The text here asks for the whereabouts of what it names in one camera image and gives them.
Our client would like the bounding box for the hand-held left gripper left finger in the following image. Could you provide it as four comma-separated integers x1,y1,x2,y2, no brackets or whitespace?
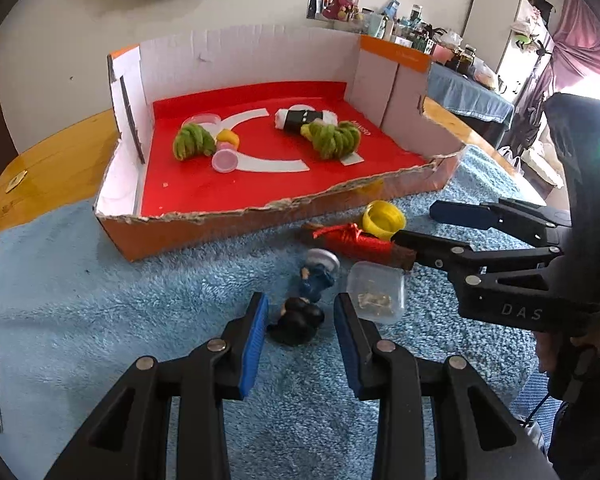
45,292,270,480

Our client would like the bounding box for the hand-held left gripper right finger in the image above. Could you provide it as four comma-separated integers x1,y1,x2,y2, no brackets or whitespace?
334,293,561,480

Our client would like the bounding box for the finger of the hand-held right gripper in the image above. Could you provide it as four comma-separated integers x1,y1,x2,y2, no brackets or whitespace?
391,230,563,287
430,199,572,247

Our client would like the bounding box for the black-haired figurine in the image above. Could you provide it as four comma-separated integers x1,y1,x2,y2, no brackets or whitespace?
267,296,326,347

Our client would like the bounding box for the yellow bottle cap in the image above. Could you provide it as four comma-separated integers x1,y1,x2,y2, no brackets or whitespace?
362,200,407,241

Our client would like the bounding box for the small clear plastic box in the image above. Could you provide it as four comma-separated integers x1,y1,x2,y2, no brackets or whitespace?
346,261,406,325

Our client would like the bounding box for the blue figurine with grey hat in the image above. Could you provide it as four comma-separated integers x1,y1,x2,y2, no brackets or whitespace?
300,249,341,302

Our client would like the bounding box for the red firecracker ornament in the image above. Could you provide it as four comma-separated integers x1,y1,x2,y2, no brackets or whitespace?
300,222,416,271

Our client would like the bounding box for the green fuzzy coil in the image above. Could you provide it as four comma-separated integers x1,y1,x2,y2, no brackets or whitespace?
301,120,361,162
172,122,217,162

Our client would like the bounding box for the small pink plastic cup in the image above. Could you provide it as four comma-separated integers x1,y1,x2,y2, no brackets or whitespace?
211,148,240,173

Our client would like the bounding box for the orange and white cardboard box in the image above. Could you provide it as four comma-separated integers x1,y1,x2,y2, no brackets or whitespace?
94,24,466,263

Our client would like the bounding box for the person's right forearm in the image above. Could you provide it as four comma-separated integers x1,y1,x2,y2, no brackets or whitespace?
550,395,600,480

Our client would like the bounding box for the person's right hand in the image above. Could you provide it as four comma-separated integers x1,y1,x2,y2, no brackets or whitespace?
534,332,557,380

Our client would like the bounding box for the white lumpy bundle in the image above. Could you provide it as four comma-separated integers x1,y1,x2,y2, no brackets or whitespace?
522,150,556,187

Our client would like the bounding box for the white plastic bag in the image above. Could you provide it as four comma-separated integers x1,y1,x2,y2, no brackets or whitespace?
500,145,524,171

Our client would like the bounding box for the blue fluffy towel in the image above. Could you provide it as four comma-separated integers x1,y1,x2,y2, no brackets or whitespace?
0,145,576,480

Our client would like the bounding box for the red sheet with white smile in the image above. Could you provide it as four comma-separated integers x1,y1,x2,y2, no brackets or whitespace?
139,80,431,218

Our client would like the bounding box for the purple curtain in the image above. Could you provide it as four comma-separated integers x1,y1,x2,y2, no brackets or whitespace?
530,0,600,93

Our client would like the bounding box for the cluttered side table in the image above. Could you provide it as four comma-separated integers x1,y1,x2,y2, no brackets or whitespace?
360,0,496,83

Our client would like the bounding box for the black and white rolled toy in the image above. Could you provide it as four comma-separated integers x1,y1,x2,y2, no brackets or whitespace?
272,104,338,136

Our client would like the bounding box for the white refrigerator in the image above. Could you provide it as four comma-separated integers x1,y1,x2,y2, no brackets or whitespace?
462,0,531,81

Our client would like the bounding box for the clear round plastic lid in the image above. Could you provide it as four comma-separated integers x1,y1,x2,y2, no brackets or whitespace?
182,112,223,128

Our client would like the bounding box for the pink dragon plush toy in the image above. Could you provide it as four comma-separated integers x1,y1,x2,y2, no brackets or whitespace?
322,0,361,21

